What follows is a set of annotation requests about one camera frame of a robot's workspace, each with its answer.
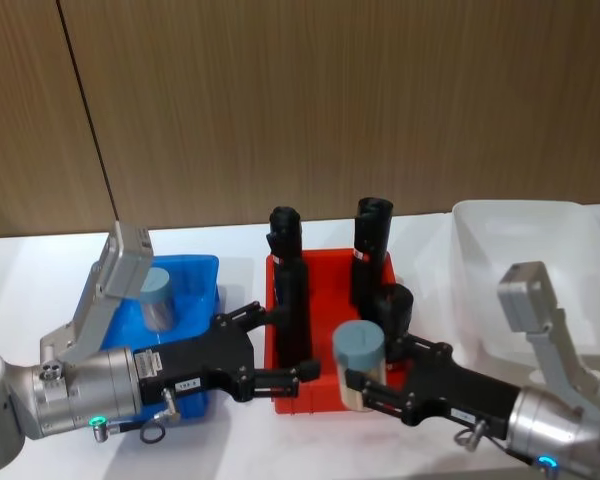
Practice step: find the clear jar with grey lid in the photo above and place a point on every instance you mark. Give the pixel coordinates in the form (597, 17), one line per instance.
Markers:
(157, 300)
(357, 345)

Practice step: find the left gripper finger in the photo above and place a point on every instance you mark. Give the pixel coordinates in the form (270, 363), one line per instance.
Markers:
(280, 380)
(250, 315)

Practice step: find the red plastic bin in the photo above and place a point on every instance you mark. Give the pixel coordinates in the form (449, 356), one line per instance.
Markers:
(330, 295)

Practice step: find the blue plastic bin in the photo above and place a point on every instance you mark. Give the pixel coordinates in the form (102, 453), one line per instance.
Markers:
(190, 285)

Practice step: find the clear plastic bin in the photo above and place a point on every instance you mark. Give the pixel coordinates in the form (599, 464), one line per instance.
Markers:
(510, 240)

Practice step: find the tall black labelled cylinder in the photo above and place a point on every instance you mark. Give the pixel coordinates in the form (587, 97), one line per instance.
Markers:
(292, 300)
(372, 230)

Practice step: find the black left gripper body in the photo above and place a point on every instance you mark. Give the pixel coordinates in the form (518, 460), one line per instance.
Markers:
(205, 360)

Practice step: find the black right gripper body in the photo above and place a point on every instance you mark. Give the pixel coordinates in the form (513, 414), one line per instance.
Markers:
(455, 390)

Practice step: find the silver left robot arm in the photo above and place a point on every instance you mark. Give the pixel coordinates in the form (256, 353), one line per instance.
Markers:
(75, 385)

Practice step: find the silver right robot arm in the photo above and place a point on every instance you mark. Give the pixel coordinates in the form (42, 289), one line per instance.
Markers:
(550, 415)

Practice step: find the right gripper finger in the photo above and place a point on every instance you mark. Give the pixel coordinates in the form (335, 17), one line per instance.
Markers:
(380, 395)
(405, 346)

